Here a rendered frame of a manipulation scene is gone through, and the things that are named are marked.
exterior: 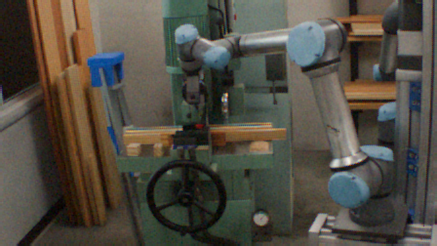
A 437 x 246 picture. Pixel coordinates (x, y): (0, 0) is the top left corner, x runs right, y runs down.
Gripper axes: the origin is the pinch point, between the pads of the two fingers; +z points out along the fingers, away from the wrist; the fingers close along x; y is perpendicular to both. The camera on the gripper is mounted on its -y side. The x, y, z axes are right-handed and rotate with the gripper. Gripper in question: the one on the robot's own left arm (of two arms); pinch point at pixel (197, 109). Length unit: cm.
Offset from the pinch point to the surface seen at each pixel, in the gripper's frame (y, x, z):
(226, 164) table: -10.2, -8.9, 20.0
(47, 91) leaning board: 96, 105, 74
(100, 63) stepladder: 72, 57, 36
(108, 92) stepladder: 64, 55, 48
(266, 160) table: -10.0, -24.0, 19.1
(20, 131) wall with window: 73, 121, 84
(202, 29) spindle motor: 25.1, -2.8, -17.0
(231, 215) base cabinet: -21.0, -9.3, 38.6
